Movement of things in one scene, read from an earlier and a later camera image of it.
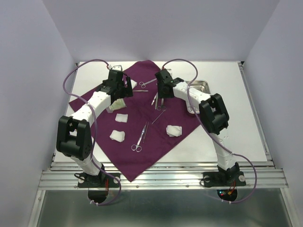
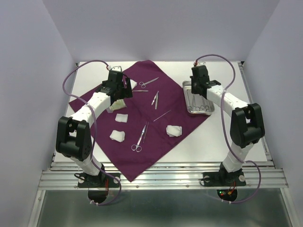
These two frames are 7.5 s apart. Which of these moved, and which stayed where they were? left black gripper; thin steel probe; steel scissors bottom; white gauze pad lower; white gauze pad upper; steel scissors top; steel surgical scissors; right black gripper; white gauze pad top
Moved: right black gripper; steel surgical scissors; thin steel probe
Stayed: white gauze pad top; steel scissors bottom; left black gripper; steel scissors top; white gauze pad upper; white gauze pad lower
